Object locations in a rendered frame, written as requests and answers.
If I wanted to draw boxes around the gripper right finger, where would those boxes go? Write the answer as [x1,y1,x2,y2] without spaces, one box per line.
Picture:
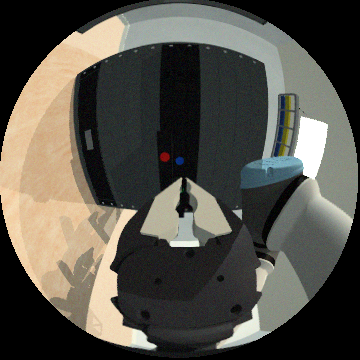
[183,178,261,269]

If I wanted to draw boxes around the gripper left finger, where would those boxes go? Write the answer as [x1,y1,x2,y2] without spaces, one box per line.
[110,178,183,274]

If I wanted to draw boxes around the black server rack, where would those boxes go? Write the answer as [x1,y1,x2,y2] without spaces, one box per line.
[74,42,268,210]

